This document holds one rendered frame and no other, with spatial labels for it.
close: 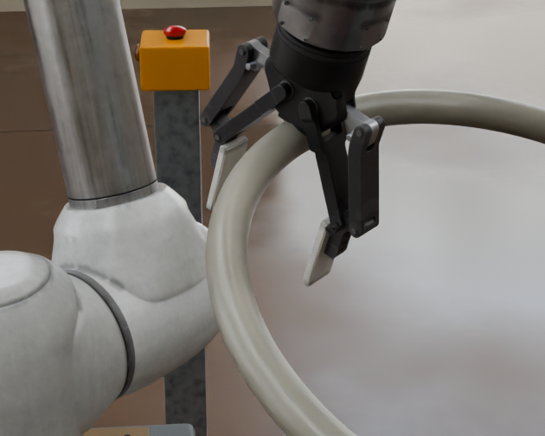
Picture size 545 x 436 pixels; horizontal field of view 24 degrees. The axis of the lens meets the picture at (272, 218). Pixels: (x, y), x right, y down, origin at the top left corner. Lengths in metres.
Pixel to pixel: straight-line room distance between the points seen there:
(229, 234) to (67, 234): 0.50
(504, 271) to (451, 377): 0.69
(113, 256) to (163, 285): 0.06
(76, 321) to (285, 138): 0.38
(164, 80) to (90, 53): 0.84
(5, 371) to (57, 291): 0.09
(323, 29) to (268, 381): 0.26
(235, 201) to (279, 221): 3.30
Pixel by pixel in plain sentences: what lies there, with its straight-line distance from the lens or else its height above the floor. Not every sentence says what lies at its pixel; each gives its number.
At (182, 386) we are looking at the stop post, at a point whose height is 0.41.
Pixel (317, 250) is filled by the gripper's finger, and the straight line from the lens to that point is 1.04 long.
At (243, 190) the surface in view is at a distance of 0.93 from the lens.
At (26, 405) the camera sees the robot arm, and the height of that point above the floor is 1.00.
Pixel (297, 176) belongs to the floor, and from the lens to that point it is 4.61.
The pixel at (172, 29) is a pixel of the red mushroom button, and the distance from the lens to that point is 2.20.
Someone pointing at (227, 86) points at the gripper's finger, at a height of 1.33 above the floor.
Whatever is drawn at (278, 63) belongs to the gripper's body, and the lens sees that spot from 0.96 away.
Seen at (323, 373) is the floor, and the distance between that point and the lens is 3.30.
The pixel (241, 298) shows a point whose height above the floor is 1.26.
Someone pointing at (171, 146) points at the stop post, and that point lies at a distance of 2.24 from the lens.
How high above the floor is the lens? 1.63
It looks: 23 degrees down
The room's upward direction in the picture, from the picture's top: straight up
